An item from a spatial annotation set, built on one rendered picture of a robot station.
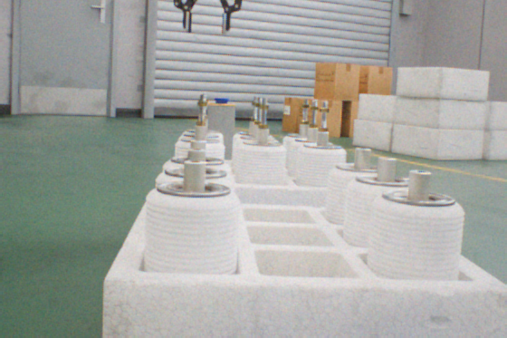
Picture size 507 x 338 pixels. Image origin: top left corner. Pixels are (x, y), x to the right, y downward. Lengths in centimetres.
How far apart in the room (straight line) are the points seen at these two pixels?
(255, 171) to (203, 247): 56
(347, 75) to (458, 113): 145
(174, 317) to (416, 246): 24
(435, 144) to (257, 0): 364
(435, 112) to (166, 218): 320
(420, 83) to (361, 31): 383
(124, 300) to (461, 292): 32
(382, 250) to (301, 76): 648
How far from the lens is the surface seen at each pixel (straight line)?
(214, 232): 59
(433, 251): 63
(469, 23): 771
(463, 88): 381
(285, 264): 70
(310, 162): 116
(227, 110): 154
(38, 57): 617
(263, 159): 113
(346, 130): 509
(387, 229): 63
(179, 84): 644
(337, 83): 495
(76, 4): 626
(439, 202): 63
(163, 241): 60
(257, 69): 680
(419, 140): 379
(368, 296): 59
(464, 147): 386
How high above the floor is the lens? 36
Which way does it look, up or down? 6 degrees down
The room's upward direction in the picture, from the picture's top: 3 degrees clockwise
